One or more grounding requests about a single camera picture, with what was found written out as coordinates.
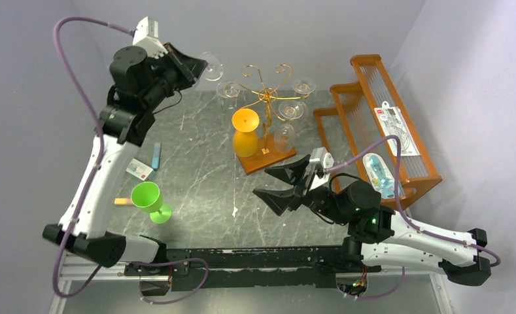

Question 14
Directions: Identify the light blue tube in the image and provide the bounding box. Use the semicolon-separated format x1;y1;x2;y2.
151;142;162;170

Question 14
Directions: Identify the yellow plastic wine glass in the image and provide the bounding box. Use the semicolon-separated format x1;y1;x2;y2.
232;108;260;158

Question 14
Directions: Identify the white packaged ruler set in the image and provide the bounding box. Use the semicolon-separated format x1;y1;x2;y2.
374;101;421;156

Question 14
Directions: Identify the green plastic wine glass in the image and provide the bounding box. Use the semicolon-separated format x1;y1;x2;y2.
131;181;172;224

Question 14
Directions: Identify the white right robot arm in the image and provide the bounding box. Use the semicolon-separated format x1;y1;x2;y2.
252;156;492;287

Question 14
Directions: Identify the gold wire wine glass rack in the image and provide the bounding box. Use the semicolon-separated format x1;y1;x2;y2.
230;64;297;175

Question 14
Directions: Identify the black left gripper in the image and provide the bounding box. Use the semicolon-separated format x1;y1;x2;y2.
148;44;212;111

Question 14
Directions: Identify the clear wine glass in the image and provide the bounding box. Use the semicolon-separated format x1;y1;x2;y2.
274;100;305;153
292;77;316;116
216;80;241;112
196;52;224;87

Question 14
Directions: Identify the blue packaged item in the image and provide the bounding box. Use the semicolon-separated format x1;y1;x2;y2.
362;153;396;200

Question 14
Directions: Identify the wooden tiered display shelf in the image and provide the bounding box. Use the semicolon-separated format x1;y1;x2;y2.
313;54;442;209

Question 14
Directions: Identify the yellow pink eraser block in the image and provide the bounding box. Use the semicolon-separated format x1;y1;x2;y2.
114;198;133;206

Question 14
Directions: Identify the small white card box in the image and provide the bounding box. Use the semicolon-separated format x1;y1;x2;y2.
126;158;156;182

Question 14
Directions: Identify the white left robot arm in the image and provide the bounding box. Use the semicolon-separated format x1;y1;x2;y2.
42;44;208;275

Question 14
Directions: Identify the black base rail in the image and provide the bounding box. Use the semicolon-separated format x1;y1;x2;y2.
124;245;381;292

